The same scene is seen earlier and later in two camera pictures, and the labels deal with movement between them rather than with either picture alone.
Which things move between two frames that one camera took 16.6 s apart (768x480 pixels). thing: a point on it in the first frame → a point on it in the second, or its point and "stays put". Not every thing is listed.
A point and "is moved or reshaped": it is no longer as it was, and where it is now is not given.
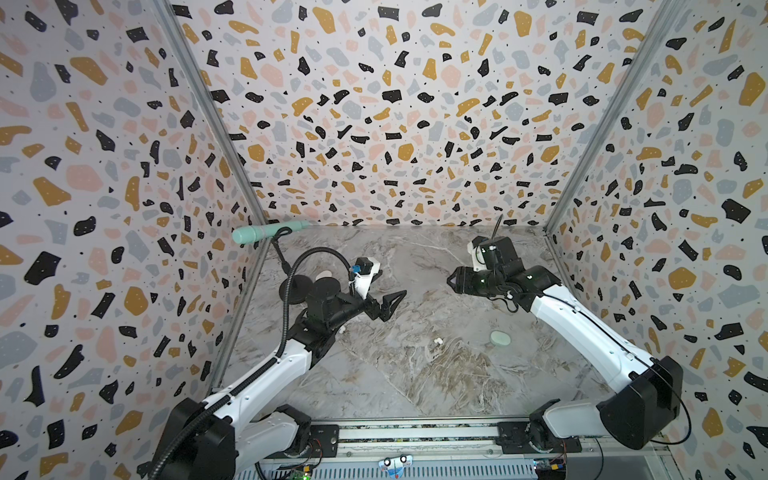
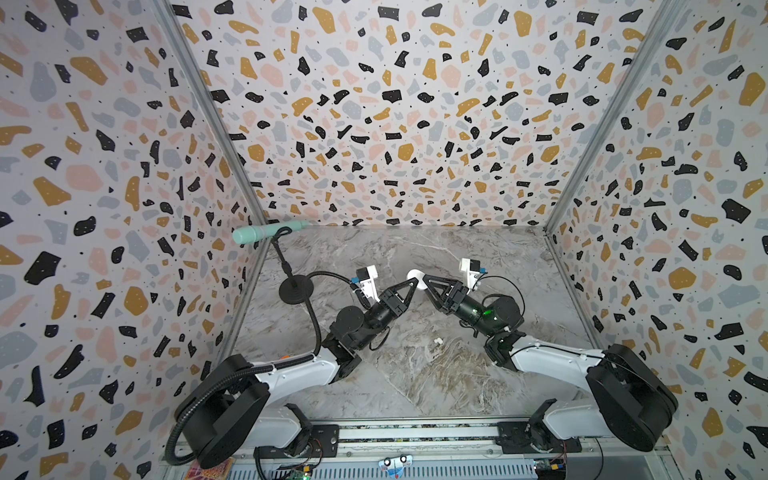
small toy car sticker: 396,464 stays put
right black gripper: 465,282 → 450,297
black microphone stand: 301,287 stays put
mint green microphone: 252,233 stays put
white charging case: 324,274 is moved or reshaped
